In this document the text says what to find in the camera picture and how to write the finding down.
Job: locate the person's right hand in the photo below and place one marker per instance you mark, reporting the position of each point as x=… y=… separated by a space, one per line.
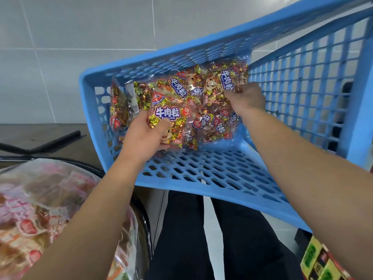
x=248 y=97

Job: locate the person's left hand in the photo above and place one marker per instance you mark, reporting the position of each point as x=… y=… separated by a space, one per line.
x=143 y=140

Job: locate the handful of red snack packets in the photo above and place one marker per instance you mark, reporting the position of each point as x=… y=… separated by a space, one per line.
x=169 y=116

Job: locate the blue plastic shopping basket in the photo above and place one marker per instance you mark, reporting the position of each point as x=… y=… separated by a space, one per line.
x=291 y=107

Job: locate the clear acrylic snack shelves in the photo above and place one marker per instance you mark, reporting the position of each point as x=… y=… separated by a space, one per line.
x=87 y=172

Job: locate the person's right forearm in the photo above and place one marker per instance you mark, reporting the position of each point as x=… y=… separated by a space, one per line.
x=314 y=177

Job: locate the person's black clothing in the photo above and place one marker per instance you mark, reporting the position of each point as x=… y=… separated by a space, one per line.
x=180 y=242

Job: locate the black pole rod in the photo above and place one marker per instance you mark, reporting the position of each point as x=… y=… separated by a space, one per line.
x=41 y=142

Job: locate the pile of pink-label meat packets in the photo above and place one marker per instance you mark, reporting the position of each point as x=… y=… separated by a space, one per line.
x=35 y=218

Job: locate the red green printed carton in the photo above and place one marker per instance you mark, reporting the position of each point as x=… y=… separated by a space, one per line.
x=320 y=262

